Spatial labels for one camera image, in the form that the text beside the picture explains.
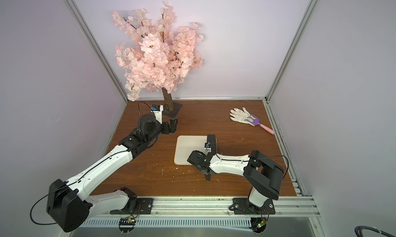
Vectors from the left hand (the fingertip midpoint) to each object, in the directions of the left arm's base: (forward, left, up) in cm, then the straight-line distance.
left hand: (171, 118), depth 78 cm
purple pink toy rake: (+15, -53, -22) cm, 60 cm away
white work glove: (+21, -45, -24) cm, 55 cm away
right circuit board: (-42, -43, -25) cm, 65 cm away
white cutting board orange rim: (-2, -6, -24) cm, 25 cm away
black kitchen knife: (+2, -22, -25) cm, 33 cm away
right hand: (-13, -18, -23) cm, 32 cm away
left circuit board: (-43, +20, -28) cm, 56 cm away
